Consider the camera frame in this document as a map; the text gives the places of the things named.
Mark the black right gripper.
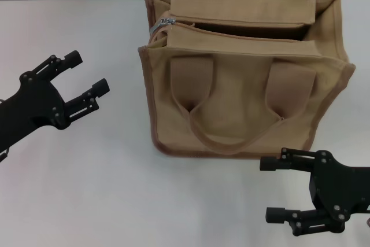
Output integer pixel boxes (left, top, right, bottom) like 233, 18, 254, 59
260, 148, 370, 237

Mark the silver metal zipper pull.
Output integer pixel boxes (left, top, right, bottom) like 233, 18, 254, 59
149, 17, 177, 39

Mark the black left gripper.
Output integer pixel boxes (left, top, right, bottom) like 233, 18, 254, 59
0, 50, 111, 152

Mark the khaki canvas food bag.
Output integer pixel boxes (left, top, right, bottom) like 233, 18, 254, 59
138, 0, 357, 161

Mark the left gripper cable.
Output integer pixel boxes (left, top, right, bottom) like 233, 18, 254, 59
0, 147, 12, 163

